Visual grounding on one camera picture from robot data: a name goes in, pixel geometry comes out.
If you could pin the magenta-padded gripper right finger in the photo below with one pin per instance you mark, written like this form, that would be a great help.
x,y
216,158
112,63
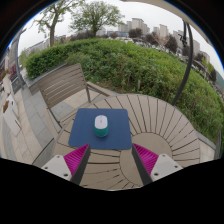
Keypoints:
x,y
165,165

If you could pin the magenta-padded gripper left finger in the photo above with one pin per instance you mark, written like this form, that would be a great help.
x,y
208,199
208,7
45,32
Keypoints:
x,y
58,165

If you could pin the white and teal computer mouse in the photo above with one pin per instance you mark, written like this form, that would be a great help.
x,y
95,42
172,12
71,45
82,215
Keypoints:
x,y
101,124

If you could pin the dark blue mouse pad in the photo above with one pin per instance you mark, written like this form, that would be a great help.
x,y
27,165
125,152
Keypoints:
x,y
81,131

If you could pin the slatted beige outdoor chair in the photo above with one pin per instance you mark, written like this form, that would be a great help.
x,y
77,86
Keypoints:
x,y
61,85

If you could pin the beige parasol with dark pole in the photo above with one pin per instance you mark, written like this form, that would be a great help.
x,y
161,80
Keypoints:
x,y
188,66

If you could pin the green hedge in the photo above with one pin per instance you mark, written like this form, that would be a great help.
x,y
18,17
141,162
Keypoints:
x,y
133,65

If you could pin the thin sparse-leaved tree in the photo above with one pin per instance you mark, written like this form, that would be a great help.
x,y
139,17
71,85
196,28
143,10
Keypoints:
x,y
52,30

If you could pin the group of apartment buildings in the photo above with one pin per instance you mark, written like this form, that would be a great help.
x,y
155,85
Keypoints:
x,y
137,23

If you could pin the round leafy green tree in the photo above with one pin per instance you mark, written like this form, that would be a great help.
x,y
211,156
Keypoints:
x,y
96,16

